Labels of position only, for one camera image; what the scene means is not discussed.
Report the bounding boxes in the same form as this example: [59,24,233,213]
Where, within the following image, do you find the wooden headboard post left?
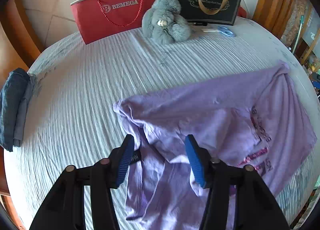
[0,0,44,86]

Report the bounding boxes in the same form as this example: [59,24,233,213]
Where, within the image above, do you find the grey plush toy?
[142,0,191,45]

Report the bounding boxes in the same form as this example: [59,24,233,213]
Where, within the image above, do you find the white ribbed bed cover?
[4,17,319,229]

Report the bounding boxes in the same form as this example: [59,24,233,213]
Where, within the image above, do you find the purple t-shirt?
[113,63,317,229]

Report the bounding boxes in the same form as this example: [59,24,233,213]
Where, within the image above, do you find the wooden headboard post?
[252,0,295,39]
[0,0,44,86]

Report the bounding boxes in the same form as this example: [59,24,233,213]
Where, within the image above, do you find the blue handled scissors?
[202,26,236,37]

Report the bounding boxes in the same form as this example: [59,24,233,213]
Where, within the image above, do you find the wooden headboard post right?
[252,0,295,39]

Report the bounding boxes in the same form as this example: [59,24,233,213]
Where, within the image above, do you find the red BEMEGA paper bag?
[71,0,155,45]

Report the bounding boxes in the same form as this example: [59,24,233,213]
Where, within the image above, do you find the folded blue jeans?
[1,68,36,152]

